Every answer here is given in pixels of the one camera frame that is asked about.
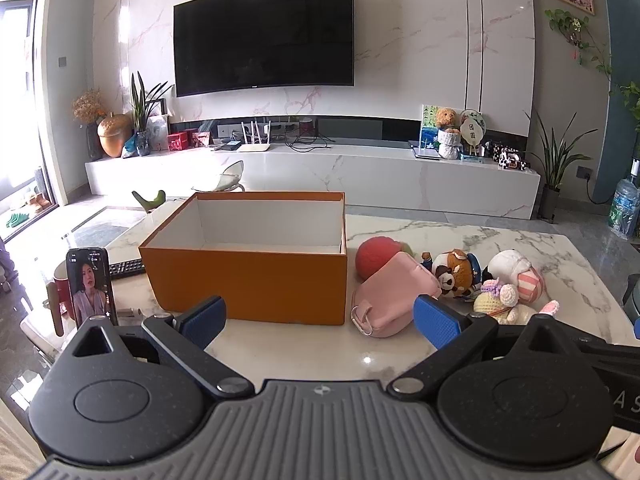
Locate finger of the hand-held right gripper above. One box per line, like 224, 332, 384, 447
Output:
577, 317, 640, 361

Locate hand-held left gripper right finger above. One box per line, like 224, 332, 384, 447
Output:
387, 295, 593, 395

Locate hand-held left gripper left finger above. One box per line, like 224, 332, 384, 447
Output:
67, 295, 256, 401

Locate pink pouch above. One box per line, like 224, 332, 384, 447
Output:
350, 251, 443, 336

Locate orange cardboard box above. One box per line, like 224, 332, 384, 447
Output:
138, 191, 348, 326

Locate brown bear plush doll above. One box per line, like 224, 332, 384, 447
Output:
420, 247, 483, 301

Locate crochet lamb doll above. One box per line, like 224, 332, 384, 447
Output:
472, 280, 538, 326

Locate pink strawberry plush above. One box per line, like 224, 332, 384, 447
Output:
355, 238, 416, 281

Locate white pink striped plush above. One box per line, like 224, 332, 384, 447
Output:
485, 249, 546, 303

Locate black remote control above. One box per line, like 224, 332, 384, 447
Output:
107, 257, 147, 281

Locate smartphone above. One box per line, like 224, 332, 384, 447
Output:
66, 247, 119, 328

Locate green cactus-shaped stool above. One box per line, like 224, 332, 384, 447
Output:
131, 190, 167, 215

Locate red mug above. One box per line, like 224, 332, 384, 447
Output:
52, 275, 76, 318

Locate large water bottle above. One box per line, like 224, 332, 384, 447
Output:
607, 160, 640, 240

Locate white marble TV console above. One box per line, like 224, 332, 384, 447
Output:
84, 142, 543, 221

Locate white router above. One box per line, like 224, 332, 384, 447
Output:
235, 119, 272, 152

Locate black white checkered toy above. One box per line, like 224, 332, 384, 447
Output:
487, 141, 531, 172

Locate white framed picture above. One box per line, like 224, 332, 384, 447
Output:
146, 114, 171, 152

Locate blue green painting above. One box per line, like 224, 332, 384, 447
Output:
419, 104, 453, 150

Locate round fan on stand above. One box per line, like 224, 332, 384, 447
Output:
459, 109, 488, 157

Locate tall floor potted plant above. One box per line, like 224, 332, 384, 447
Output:
522, 110, 593, 222

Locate golden acorn jar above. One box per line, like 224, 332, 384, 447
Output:
96, 112, 133, 158

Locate brown teddy bear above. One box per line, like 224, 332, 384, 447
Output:
434, 108, 462, 135

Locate potted orchid plant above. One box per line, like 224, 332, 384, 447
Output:
127, 71, 173, 157

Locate dried flowers in vase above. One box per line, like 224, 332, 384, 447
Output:
72, 89, 107, 161

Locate leafy green plant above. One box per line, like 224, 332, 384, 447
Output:
607, 80, 640, 136

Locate hanging vine plant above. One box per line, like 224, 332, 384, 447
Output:
544, 7, 613, 81

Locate black cables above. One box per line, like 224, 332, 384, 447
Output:
285, 135, 335, 152

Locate wall-mounted television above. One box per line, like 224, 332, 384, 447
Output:
173, 0, 356, 98

